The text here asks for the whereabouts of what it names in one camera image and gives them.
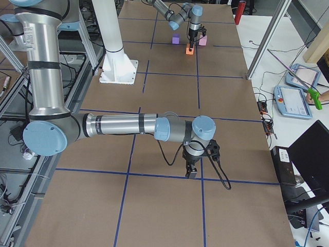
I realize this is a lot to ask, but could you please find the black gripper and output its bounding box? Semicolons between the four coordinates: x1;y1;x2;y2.
188;28;198;50
182;143;205;179

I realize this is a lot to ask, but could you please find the orange foam cube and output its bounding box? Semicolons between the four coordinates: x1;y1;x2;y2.
186;43;194;55

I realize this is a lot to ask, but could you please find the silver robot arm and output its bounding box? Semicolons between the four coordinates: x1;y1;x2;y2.
10;1;221;179
144;0;207;54

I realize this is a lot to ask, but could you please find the person's hand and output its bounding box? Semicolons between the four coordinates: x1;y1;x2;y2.
306;93;322;104

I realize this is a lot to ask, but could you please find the pink foam cube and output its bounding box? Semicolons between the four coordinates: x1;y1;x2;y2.
198;35;208;46

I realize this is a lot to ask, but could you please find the purple foam cube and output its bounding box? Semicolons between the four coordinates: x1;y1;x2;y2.
172;33;180;44

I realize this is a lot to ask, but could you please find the red bottle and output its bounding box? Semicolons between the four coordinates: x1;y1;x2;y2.
234;1;246;25

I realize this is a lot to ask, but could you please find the brown paper table cover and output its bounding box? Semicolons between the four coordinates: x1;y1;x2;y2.
20;1;295;246

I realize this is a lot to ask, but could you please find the left black usb hub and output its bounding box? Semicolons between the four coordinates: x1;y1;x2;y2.
262;118;275;136

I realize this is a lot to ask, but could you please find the black usb hub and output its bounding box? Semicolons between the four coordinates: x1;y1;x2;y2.
262;118;275;136
257;100;268;113

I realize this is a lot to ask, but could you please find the black box with label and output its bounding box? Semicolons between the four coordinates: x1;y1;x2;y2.
270;146;297;187

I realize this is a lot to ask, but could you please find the right black usb hub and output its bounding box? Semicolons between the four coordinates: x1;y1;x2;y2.
257;100;268;113

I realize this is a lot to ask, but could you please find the black monitor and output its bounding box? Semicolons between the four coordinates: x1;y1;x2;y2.
286;120;328;214

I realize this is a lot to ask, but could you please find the near blue teach pendant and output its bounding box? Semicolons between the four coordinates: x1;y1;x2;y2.
273;85;313;120

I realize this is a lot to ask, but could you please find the blue teach pendant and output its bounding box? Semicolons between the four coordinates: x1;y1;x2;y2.
273;85;313;120
285;63;321;91

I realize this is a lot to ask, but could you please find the far blue teach pendant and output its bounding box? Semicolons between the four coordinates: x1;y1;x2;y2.
285;63;321;91

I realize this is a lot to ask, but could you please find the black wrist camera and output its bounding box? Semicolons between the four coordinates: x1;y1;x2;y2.
199;25;207;37
206;139;220;162

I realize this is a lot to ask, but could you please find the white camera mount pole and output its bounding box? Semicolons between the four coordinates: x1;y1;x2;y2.
92;0;124;61

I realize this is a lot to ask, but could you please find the grey aluminium frame post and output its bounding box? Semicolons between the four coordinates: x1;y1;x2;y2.
246;0;292;80

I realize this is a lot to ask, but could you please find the blue network cable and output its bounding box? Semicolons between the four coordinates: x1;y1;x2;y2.
300;205;325;247

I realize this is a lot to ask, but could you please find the green handled grabber tool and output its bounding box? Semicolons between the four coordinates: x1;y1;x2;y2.
267;49;322;110

